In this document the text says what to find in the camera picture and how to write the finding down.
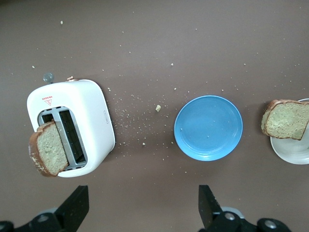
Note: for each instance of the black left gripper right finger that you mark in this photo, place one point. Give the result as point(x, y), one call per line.
point(207, 205)

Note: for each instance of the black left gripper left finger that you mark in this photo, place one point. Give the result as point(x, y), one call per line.
point(73, 205)

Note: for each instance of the brown bread slice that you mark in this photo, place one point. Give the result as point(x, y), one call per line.
point(285, 120)
point(49, 149)

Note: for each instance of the blue round plate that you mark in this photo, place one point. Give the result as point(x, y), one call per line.
point(208, 128)

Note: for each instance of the beige round plate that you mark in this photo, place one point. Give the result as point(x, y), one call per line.
point(289, 149)

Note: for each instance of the white two-slot toaster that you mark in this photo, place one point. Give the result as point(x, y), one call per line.
point(89, 116)

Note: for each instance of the large bread crumb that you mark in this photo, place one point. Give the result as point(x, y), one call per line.
point(158, 108)

